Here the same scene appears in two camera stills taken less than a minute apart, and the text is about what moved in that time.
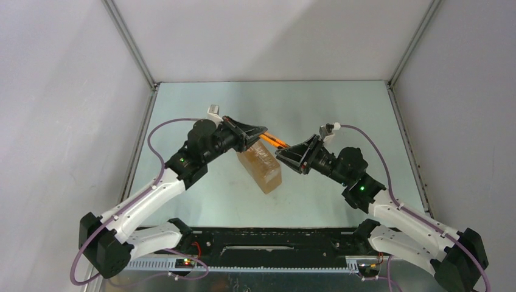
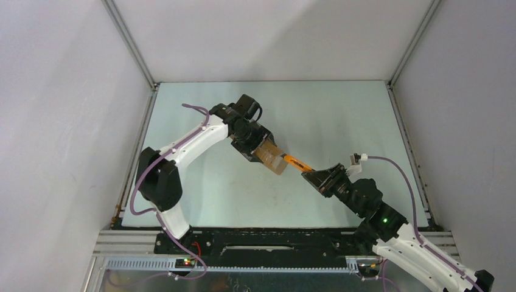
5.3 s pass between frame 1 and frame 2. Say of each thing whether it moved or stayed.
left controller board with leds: stayed
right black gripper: moved
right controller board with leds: stayed
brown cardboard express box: moved
